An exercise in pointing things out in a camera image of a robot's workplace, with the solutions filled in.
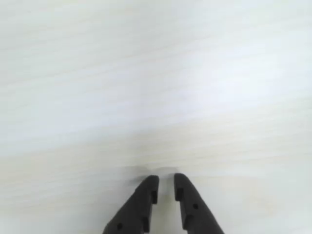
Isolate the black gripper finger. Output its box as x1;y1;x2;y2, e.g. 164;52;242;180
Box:
174;173;225;234
102;175;160;234

